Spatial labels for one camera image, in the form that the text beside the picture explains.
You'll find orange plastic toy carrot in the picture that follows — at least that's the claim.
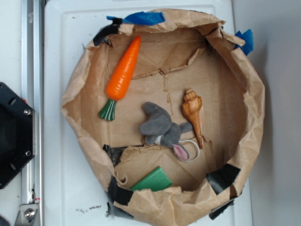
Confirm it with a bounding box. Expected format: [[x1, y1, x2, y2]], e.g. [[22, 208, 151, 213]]
[[98, 36, 141, 121]]

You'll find grey plush bunny toy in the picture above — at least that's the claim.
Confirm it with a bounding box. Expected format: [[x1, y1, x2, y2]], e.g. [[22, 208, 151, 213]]
[[139, 102, 193, 161]]

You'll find brown paper bag bin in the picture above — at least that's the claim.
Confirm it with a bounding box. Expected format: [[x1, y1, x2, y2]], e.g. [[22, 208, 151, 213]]
[[62, 8, 265, 226]]

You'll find brown wooden conch shell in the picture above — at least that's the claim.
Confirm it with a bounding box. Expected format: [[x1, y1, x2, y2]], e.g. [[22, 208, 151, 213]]
[[182, 88, 203, 149]]

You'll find green rectangular block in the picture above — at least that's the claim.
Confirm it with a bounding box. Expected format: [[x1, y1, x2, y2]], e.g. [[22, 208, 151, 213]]
[[130, 167, 172, 192]]

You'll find black tape lower left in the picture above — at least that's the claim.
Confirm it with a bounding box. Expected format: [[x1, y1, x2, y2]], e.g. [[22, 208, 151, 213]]
[[107, 177, 134, 206]]

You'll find black tape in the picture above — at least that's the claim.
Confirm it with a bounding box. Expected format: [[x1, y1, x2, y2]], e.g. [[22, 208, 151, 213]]
[[107, 177, 134, 206], [93, 18, 122, 46], [206, 163, 241, 195]]

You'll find black tape upper left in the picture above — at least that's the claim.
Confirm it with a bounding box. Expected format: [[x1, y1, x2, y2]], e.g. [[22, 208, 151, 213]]
[[93, 18, 122, 46]]

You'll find blue tape top strip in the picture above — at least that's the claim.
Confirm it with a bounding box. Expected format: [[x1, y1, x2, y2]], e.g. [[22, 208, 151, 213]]
[[106, 12, 165, 25]]

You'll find blue tape strip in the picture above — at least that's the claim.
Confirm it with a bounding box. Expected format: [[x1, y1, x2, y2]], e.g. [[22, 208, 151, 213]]
[[234, 29, 254, 56], [106, 12, 165, 25]]

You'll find black tape lower right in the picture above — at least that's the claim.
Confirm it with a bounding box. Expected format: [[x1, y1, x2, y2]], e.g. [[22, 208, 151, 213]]
[[206, 163, 241, 195]]

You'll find white plastic tray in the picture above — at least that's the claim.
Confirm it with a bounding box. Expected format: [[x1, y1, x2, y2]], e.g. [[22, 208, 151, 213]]
[[43, 0, 253, 226]]

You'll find blue tape right strip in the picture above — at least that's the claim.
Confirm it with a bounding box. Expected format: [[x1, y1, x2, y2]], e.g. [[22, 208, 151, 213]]
[[234, 29, 254, 56]]

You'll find white ring loop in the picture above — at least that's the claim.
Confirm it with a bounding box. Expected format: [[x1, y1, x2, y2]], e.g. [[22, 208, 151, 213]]
[[178, 139, 201, 162]]

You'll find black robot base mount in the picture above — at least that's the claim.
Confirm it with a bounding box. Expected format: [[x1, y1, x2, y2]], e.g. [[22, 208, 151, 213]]
[[0, 82, 34, 189]]

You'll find aluminium extrusion rail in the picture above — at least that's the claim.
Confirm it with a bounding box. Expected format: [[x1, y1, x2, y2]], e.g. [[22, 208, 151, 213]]
[[21, 0, 46, 226]]

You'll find metal corner bracket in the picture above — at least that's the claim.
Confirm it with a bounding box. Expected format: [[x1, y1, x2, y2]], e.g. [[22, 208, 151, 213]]
[[14, 203, 39, 226]]

